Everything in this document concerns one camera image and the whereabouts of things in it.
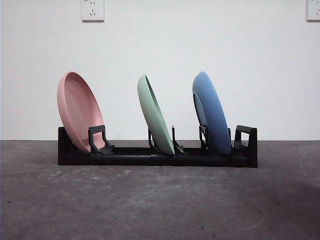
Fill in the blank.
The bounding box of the green round plate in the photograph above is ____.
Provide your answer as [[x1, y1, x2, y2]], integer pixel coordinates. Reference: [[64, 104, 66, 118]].
[[136, 74, 175, 156]]

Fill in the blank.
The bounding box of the blue round plate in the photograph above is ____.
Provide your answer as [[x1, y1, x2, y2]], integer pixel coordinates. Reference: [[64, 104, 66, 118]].
[[192, 71, 232, 156]]

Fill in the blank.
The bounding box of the pink round plate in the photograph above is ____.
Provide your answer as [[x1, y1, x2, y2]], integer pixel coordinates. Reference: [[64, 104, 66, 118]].
[[56, 71, 105, 154]]

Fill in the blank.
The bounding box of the black plate rack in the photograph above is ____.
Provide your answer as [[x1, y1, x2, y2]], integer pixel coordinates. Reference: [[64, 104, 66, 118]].
[[57, 124, 258, 168]]

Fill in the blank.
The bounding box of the white wall socket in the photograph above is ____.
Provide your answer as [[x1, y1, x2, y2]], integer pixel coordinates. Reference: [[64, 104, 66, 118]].
[[306, 0, 320, 22], [81, 0, 105, 22]]

